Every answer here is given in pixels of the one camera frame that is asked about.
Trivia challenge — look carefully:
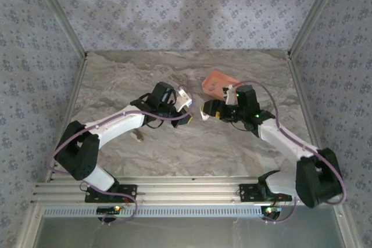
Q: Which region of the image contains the aluminium mounting rail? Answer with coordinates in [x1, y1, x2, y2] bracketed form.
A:
[31, 175, 303, 204]

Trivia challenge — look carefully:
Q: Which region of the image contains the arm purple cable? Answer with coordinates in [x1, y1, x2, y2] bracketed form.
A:
[46, 85, 195, 227]
[232, 81, 348, 225]

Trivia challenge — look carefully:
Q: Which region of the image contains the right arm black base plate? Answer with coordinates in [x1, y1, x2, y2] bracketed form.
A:
[238, 183, 293, 203]

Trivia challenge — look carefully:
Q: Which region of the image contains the aluminium frame post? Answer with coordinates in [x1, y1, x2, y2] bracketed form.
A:
[27, 0, 89, 59]
[287, 0, 347, 57]

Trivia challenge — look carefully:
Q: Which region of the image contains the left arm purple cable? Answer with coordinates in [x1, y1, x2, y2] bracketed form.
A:
[46, 85, 195, 227]

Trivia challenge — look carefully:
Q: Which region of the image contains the pink plastic tray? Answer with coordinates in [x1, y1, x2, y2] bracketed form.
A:
[201, 70, 242, 102]

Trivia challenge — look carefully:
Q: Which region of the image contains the small silver USB stick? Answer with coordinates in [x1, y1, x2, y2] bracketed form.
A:
[130, 130, 145, 143]

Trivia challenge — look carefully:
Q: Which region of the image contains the grey slotted cable duct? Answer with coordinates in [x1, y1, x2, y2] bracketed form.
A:
[42, 204, 264, 218]

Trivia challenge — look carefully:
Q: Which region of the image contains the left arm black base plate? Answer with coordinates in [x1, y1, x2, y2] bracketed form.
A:
[84, 184, 138, 204]

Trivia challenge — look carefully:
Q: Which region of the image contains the grey metal sheet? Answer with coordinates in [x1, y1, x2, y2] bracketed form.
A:
[37, 217, 346, 248]

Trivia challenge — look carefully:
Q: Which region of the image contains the aluminium table side rail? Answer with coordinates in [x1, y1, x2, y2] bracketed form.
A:
[43, 55, 90, 184]
[287, 55, 323, 156]

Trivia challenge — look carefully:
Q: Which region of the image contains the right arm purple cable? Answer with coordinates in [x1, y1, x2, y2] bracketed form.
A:
[232, 81, 348, 225]

